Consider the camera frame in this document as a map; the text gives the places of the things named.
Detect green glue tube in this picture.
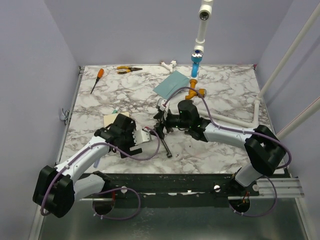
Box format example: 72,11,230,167
112,107,119,114

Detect black metal T bar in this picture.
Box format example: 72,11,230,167
161,139,173,159

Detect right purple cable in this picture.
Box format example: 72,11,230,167
162,86,293,218

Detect white PVC pipe assembly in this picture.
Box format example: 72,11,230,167
190,0,320,139

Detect yellow handled pliers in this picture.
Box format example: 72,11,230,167
116,66,143,75

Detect orange handled screwdriver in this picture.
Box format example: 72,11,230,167
90,68,104,94

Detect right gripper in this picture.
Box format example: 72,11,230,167
150,109,191,141

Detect white pipe tee fitting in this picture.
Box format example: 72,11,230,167
160,60,177,73

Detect brown paper letter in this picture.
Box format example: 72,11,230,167
103,113,118,127

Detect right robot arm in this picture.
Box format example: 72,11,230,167
154,98,287,196

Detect blue tap valve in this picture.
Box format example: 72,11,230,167
191,49,203,78

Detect orange brass tap valve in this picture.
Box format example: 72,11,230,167
185,78,207,100

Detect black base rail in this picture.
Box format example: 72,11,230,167
94,171,259,208

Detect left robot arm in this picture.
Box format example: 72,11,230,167
32,113,142,218

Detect metal wall hook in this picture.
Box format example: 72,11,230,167
59,108,70,122

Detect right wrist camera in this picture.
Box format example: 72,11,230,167
156,98,170,115

